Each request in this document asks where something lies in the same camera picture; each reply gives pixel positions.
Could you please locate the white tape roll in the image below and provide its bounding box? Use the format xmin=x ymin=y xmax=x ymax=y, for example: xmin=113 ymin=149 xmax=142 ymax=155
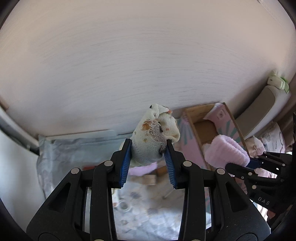
xmin=118 ymin=200 xmax=131 ymax=212

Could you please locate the pink plush pillow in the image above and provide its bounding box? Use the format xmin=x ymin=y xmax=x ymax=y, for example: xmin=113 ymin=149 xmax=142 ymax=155
xmin=245 ymin=136 xmax=266 ymax=158

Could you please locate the cream stained sock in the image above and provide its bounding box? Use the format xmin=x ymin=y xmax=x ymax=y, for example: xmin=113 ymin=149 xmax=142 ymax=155
xmin=130 ymin=103 xmax=180 ymax=167

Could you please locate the green white item on headboard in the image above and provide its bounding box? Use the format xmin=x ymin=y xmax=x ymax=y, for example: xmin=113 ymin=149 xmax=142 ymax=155
xmin=267 ymin=70 xmax=290 ymax=93

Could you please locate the brown cardboard box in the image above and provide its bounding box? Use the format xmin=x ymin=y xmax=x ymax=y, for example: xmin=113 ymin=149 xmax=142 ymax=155
xmin=182 ymin=102 xmax=251 ymax=172

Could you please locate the white printed pillow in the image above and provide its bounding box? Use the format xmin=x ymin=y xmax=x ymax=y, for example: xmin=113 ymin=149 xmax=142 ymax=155
xmin=259 ymin=123 xmax=286 ymax=153

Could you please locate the grey padded headboard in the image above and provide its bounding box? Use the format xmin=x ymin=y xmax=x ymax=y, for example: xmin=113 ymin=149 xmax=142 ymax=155
xmin=236 ymin=85 xmax=290 ymax=139

